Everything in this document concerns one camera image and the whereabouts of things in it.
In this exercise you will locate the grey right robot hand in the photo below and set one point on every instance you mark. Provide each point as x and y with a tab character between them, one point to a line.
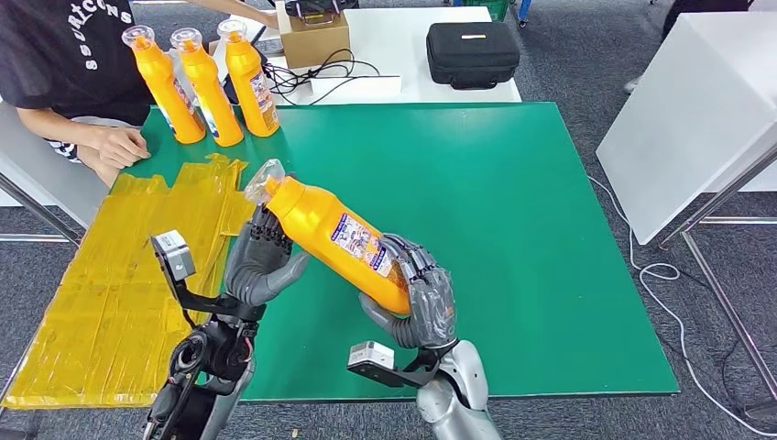
431	310

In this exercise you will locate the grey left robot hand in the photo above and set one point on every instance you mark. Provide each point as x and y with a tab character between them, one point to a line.
258	273

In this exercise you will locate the person's right hand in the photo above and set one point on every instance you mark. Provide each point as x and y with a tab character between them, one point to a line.
121	146

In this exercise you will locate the orange plastic bottle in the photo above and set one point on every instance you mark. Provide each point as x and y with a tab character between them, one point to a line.
167	91
212	97
322	225
249	79

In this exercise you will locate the person's right forearm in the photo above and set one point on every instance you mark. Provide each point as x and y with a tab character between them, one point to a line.
54	124

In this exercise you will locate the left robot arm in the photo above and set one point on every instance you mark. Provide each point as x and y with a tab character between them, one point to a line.
206	382

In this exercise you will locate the person's left forearm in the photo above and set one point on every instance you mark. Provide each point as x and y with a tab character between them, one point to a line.
243	9

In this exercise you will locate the white bench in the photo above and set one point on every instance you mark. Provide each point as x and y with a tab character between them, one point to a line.
36	176

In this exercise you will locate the person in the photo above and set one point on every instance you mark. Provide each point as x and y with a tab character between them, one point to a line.
54	54
698	7

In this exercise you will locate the yellow taped plastic sheet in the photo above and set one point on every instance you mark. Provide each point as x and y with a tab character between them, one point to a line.
91	303

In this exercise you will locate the white flat box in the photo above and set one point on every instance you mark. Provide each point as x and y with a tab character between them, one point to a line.
355	88

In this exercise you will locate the brown cardboard box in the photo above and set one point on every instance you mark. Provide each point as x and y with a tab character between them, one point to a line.
315	45

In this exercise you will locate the black carrying case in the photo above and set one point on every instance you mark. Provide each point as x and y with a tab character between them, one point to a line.
473	54

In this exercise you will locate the white table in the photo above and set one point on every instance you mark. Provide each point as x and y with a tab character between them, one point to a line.
394	48
686	121

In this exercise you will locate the green plastic crate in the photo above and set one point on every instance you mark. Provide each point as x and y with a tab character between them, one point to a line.
485	7

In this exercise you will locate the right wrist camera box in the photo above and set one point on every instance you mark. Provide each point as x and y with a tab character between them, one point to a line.
370	358

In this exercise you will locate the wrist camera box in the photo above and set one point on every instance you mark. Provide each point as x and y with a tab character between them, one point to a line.
173	255
370	358

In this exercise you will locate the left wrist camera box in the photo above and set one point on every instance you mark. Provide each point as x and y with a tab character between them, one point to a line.
173	255

